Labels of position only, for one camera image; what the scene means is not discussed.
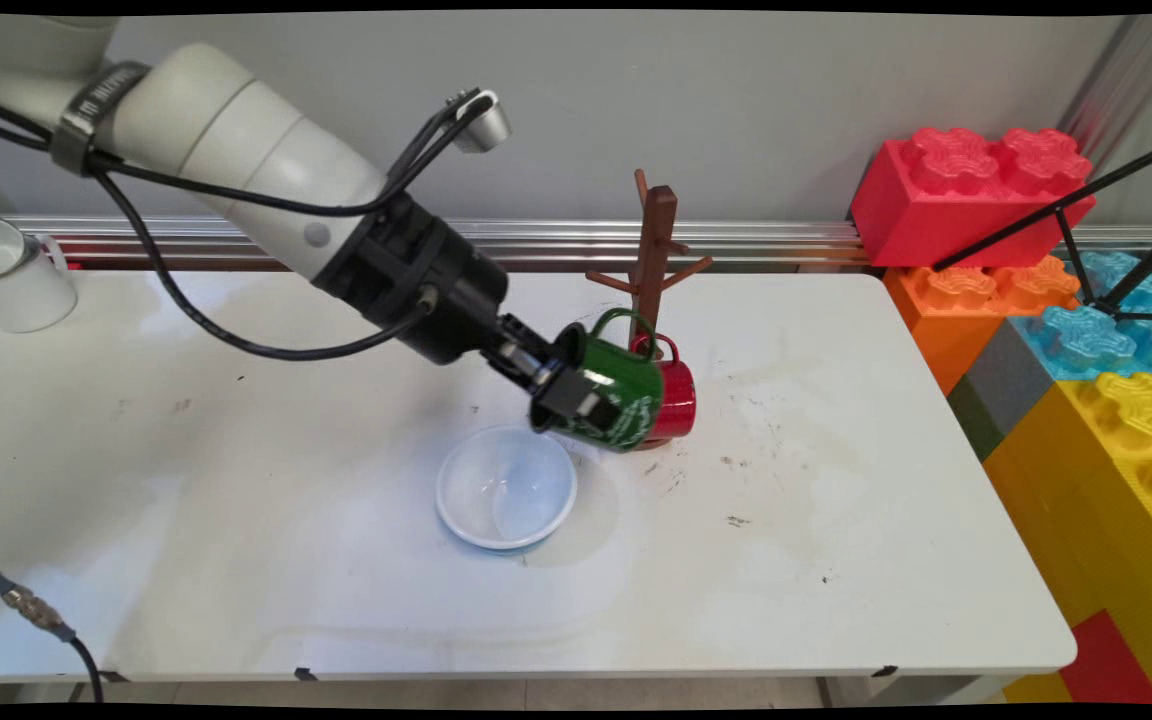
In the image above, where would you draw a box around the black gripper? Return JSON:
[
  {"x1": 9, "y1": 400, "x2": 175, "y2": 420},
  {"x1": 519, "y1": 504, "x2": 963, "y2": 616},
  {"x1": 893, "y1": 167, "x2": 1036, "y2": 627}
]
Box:
[{"x1": 314, "y1": 195, "x2": 609, "y2": 434}]

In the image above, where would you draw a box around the green enamel mug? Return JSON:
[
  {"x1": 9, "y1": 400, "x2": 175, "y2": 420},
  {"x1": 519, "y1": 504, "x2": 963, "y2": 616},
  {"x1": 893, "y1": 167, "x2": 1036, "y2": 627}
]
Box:
[{"x1": 531, "y1": 308, "x2": 667, "y2": 453}]

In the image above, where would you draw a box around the white bowl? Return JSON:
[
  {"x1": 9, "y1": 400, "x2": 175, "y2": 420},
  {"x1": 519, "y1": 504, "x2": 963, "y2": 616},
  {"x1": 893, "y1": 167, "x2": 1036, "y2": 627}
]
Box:
[{"x1": 436, "y1": 424, "x2": 579, "y2": 552}]

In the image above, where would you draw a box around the red enamel mug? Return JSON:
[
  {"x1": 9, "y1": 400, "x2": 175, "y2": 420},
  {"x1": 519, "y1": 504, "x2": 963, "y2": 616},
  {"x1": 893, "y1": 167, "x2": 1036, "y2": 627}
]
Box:
[{"x1": 629, "y1": 333, "x2": 697, "y2": 443}]

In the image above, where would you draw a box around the brown wooden mug tree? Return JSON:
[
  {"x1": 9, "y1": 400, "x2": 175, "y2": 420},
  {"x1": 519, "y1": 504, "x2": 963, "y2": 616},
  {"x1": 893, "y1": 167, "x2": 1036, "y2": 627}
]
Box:
[{"x1": 586, "y1": 168, "x2": 714, "y2": 451}]

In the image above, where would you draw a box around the orange giant toy brick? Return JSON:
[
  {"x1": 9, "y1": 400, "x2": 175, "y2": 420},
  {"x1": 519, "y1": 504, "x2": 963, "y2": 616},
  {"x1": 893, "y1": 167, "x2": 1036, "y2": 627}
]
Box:
[{"x1": 883, "y1": 256, "x2": 1082, "y2": 397}]

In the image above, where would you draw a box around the red giant toy brick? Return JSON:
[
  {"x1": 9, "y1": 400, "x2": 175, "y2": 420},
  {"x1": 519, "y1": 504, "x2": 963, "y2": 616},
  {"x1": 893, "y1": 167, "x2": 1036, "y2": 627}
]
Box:
[{"x1": 850, "y1": 127, "x2": 1098, "y2": 269}]

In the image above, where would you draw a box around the dark green toy brick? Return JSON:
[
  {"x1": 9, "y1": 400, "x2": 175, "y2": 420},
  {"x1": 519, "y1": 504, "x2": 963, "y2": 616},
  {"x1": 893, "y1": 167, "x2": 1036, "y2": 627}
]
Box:
[{"x1": 946, "y1": 375, "x2": 1005, "y2": 463}]

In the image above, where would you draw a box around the grey giant toy brick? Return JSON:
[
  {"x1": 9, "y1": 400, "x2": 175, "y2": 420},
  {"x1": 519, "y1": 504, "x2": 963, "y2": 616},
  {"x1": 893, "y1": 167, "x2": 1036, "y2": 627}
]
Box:
[{"x1": 966, "y1": 318, "x2": 1059, "y2": 437}]

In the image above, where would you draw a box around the white mug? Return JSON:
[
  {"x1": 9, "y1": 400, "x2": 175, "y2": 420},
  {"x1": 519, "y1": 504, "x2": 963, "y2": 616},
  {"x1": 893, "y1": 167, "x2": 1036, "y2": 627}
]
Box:
[{"x1": 0, "y1": 215, "x2": 79, "y2": 334}]

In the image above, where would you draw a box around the blue giant toy brick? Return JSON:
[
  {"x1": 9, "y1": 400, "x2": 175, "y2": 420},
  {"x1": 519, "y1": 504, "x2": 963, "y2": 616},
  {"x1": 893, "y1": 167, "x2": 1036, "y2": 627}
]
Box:
[{"x1": 1011, "y1": 250, "x2": 1152, "y2": 382}]

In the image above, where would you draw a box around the black tripod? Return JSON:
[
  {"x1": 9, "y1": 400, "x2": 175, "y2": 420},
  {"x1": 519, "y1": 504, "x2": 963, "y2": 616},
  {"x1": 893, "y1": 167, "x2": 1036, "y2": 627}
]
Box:
[{"x1": 933, "y1": 135, "x2": 1152, "y2": 323}]

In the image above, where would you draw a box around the yellow giant toy brick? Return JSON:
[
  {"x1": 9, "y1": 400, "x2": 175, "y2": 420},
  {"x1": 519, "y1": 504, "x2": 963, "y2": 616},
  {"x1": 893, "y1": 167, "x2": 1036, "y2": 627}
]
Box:
[{"x1": 983, "y1": 372, "x2": 1152, "y2": 706}]

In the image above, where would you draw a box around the small red toy brick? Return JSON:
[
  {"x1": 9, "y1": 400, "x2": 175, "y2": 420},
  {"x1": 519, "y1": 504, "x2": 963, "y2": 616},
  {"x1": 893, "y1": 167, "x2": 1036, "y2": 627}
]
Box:
[{"x1": 1058, "y1": 610, "x2": 1152, "y2": 705}]

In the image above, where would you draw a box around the aluminium rail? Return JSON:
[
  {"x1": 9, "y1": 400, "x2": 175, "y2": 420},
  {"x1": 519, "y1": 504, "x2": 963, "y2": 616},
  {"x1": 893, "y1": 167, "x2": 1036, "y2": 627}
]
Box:
[{"x1": 0, "y1": 213, "x2": 1152, "y2": 273}]

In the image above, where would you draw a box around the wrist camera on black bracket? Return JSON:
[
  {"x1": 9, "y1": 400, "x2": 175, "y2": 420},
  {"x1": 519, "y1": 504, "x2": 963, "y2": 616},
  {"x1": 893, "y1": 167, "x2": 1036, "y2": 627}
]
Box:
[{"x1": 381, "y1": 88, "x2": 515, "y2": 206}]

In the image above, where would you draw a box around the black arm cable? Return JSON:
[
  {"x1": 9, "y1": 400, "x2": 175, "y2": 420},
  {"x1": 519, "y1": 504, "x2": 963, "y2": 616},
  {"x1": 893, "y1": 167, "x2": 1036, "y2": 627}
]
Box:
[{"x1": 0, "y1": 90, "x2": 497, "y2": 362}]

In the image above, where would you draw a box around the grey cable strap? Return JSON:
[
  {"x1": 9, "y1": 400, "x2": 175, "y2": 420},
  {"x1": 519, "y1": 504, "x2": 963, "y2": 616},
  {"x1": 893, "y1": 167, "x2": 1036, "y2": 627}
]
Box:
[{"x1": 49, "y1": 60, "x2": 153, "y2": 178}]

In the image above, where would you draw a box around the cable with metal connector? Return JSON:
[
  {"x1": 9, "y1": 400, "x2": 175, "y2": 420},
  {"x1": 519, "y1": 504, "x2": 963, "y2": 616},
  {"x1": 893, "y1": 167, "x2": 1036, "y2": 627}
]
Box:
[{"x1": 0, "y1": 557, "x2": 105, "y2": 703}]

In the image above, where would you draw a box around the aluminium vertical post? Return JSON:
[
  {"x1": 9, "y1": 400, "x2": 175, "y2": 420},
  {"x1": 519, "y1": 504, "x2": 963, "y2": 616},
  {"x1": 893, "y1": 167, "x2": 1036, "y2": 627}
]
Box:
[{"x1": 1056, "y1": 15, "x2": 1152, "y2": 171}]

